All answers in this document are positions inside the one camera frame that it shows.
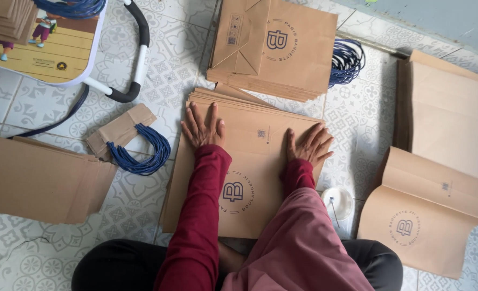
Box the person's black trousers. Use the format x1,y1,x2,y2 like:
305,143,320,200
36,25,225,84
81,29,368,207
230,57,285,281
71,238,404,291

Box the stack of plain brown paper sheets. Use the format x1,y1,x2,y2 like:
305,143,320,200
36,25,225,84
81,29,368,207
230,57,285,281
392,49,478,195

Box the half-open brown paper bag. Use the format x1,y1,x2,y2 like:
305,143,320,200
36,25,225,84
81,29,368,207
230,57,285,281
356,146,478,280

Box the brown printed paper bag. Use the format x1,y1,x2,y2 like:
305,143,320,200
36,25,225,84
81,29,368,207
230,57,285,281
161,101,325,240

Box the stack of brown bags underneath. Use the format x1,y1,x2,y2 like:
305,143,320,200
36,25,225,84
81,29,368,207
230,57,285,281
188,82,325,122

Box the tall stack of folded-bottom paper bags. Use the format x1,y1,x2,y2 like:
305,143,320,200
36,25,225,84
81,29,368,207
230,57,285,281
206,0,339,103

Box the dark blue strap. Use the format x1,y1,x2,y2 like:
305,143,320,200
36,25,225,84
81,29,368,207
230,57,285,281
6,84,90,140

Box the pink headscarf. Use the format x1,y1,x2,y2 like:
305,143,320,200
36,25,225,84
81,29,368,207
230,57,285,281
221,187,375,291

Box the person's right hand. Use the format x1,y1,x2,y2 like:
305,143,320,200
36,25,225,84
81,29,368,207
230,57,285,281
285,123,335,168

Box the wide stack of brown paper bags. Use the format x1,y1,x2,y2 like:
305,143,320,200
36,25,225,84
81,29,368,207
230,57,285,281
0,132,119,225

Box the long wooden stick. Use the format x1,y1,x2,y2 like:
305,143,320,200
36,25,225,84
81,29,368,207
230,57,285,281
335,32,410,60

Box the thin glue applicator stick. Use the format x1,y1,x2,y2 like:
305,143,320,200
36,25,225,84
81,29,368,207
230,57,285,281
330,197,340,229

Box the paper strips with blue cord handles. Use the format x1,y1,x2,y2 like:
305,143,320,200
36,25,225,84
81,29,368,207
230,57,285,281
86,103,172,177

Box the small folding table cartoon print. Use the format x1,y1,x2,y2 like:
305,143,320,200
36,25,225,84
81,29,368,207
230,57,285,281
0,0,151,103

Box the pile of brown paper strips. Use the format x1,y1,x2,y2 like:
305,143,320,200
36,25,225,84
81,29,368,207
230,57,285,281
0,0,38,45

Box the person's left hand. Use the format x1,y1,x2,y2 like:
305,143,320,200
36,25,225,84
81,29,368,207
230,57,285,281
181,102,226,151

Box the coil of blue cords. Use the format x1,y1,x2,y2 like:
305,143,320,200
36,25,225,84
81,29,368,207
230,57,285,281
32,0,107,19

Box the white round glue dish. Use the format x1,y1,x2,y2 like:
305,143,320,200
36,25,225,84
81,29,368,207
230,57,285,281
321,186,355,222

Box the loose bundle of blue cords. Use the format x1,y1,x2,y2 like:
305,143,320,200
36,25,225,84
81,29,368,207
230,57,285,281
328,39,366,89

